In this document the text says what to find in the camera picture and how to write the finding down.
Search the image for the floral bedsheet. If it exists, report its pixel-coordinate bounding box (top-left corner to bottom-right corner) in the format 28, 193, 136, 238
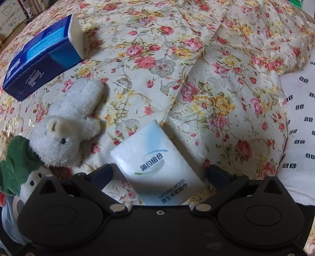
0, 0, 315, 206

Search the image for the white plush bear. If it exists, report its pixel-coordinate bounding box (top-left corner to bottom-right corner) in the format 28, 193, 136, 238
29, 79, 109, 167

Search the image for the cardboard box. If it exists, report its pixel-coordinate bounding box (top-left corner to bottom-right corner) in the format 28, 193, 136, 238
0, 0, 26, 43

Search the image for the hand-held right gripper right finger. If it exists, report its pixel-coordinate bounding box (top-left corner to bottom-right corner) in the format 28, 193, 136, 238
192, 164, 286, 214

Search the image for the white tissue pack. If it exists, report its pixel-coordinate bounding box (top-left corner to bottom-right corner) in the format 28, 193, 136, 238
109, 119, 205, 207

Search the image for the green and white plush toy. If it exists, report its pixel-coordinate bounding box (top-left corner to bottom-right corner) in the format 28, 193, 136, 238
0, 136, 52, 205

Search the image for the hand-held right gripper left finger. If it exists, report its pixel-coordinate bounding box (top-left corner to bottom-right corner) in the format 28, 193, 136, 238
37, 164, 130, 214

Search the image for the white printed cloth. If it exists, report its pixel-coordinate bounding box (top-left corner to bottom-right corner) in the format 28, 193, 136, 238
276, 53, 315, 206

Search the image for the blue tissue box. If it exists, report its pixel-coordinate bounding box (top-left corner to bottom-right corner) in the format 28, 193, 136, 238
2, 13, 84, 102

